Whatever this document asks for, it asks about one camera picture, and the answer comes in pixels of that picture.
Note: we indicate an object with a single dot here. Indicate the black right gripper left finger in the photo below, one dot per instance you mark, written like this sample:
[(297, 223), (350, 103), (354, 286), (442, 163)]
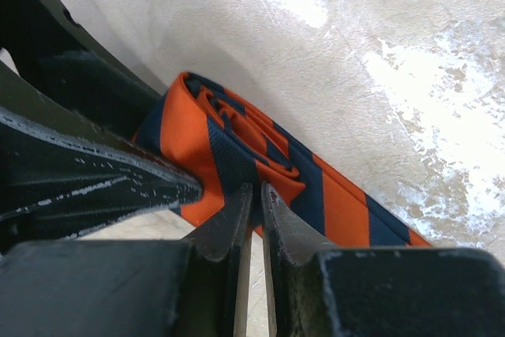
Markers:
[(215, 295)]

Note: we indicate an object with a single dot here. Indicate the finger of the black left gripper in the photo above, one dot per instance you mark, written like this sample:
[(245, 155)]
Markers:
[(63, 176), (61, 59)]

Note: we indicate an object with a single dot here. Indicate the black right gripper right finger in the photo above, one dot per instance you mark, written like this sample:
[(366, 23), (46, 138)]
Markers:
[(294, 279)]

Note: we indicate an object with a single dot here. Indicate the orange navy striped tie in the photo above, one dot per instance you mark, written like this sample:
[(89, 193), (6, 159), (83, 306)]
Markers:
[(224, 141)]

